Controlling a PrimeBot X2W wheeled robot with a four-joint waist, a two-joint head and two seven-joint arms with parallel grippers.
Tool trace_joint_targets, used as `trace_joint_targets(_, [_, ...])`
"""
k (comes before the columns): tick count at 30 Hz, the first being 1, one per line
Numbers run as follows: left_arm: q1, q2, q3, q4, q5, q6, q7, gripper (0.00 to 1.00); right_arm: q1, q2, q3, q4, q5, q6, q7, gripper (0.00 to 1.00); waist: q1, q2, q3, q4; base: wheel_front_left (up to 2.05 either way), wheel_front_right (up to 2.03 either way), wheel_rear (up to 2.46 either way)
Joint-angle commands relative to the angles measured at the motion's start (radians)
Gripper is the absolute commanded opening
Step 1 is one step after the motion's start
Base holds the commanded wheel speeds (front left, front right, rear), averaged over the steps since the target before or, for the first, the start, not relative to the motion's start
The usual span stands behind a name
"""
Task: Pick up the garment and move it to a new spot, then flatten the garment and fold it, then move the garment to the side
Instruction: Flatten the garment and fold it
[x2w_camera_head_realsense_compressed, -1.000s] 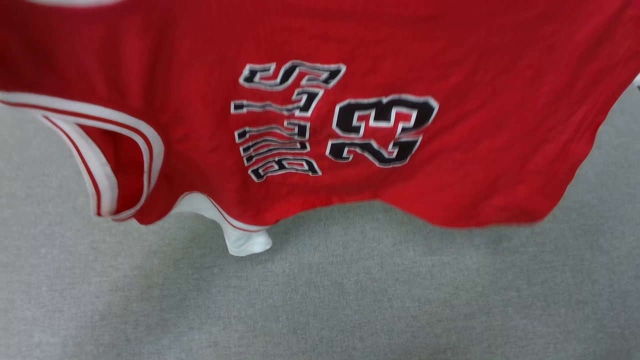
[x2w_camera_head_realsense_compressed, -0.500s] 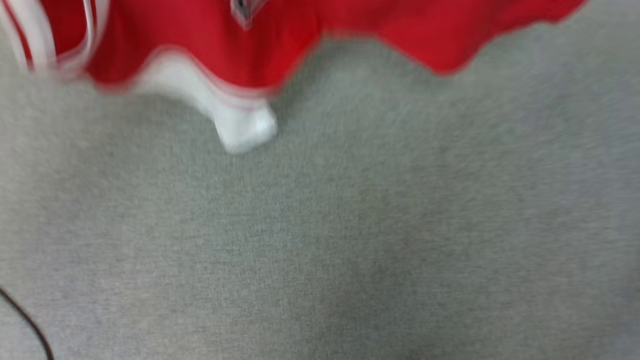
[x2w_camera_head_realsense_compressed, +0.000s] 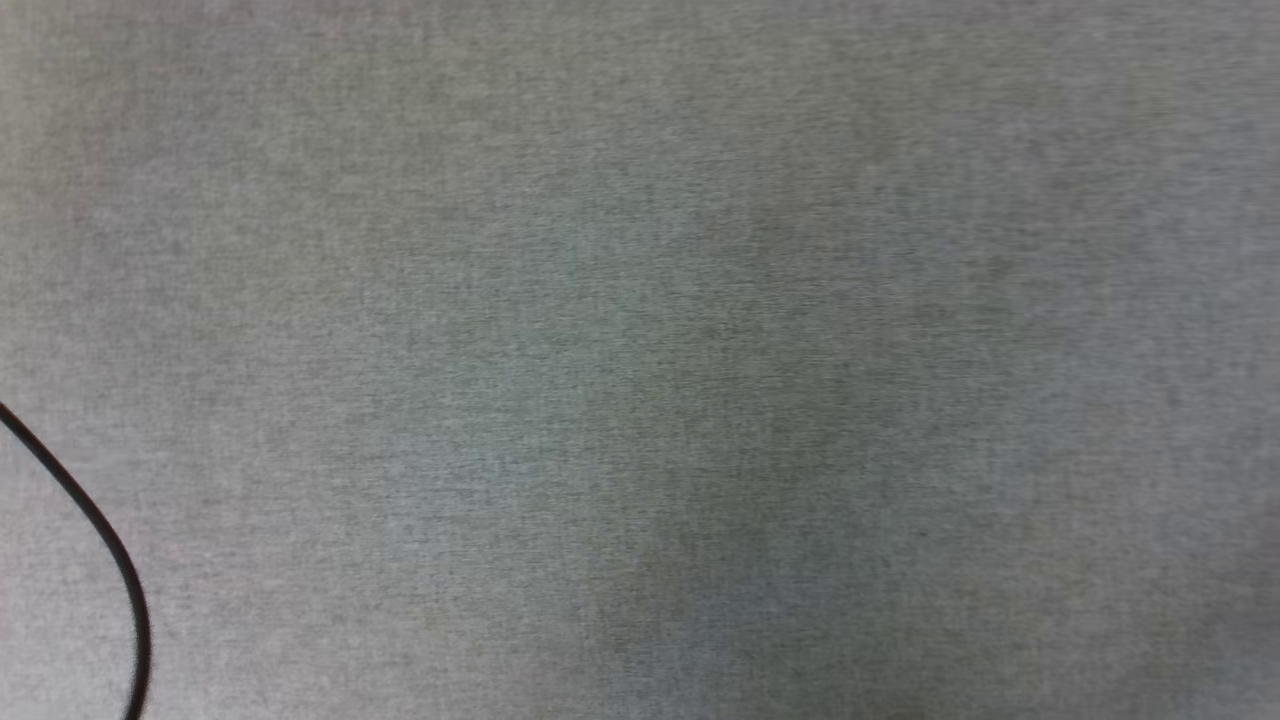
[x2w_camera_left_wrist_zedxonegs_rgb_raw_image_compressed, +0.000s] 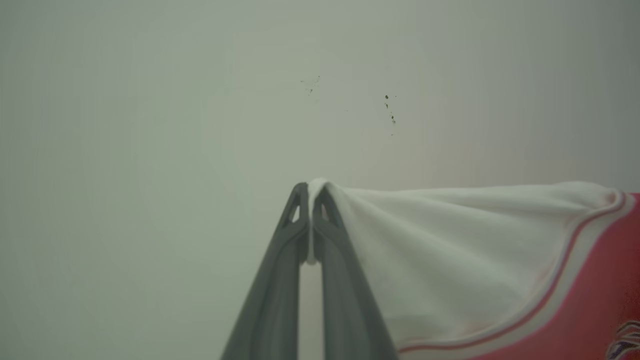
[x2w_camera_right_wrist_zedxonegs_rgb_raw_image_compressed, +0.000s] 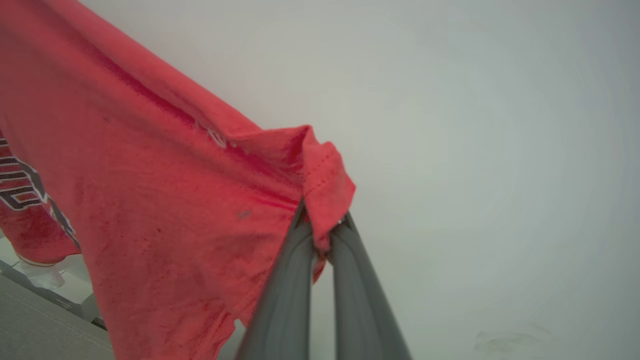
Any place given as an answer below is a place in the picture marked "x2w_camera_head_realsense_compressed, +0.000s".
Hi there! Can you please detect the thin black cable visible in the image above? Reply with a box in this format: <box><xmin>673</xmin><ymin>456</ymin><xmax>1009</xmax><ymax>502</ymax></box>
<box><xmin>0</xmin><ymin>402</ymin><xmax>153</xmax><ymax>720</ymax></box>

